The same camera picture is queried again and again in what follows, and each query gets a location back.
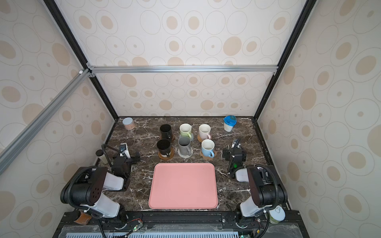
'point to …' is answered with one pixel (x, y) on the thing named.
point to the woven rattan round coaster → (199, 138)
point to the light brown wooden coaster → (164, 156)
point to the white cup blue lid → (229, 122)
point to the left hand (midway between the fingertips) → (133, 147)
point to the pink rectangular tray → (183, 185)
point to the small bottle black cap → (100, 153)
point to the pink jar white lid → (128, 123)
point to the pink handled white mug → (204, 130)
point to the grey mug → (184, 146)
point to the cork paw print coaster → (207, 158)
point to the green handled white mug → (185, 130)
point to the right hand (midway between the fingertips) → (241, 149)
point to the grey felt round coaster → (192, 137)
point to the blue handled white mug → (207, 148)
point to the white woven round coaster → (184, 156)
